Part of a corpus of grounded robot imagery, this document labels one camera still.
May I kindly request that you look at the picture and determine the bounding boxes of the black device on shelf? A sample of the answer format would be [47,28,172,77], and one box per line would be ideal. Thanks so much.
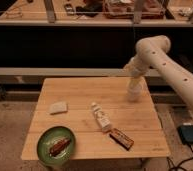
[76,3,102,17]

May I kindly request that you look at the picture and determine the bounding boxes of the black floor cable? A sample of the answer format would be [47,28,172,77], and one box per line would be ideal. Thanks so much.
[166,143,193,171]

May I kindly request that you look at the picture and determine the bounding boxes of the brown tray on shelf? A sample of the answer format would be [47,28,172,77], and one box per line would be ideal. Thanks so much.
[103,0,165,19]

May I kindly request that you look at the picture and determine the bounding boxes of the white plastic bottle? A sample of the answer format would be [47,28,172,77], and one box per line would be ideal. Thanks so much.
[91,102,112,133]

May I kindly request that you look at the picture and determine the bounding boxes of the green plate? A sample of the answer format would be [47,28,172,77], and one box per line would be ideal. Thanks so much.
[37,126,76,167]

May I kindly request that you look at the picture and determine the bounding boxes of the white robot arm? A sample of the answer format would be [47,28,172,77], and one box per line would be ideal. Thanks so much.
[125,35,193,110]

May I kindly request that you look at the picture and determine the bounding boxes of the black power box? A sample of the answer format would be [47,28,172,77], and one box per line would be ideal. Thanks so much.
[177,125,193,144]

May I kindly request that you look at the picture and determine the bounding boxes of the black remote on shelf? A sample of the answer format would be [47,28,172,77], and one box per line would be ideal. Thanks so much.
[64,3,75,16]

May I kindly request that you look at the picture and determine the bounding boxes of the wooden folding table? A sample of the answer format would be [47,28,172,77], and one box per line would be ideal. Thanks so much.
[20,76,171,171]

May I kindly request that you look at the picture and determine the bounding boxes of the brown snack bar package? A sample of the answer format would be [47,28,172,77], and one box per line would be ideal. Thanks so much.
[109,128,134,151]

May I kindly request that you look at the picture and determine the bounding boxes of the brown sausage on plate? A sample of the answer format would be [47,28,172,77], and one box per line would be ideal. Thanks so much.
[49,138,71,157]

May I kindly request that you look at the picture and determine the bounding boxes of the metal shelf rail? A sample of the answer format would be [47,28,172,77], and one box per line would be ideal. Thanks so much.
[0,19,193,28]

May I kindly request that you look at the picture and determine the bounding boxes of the white sponge block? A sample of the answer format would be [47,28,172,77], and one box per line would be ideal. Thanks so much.
[49,101,68,115]

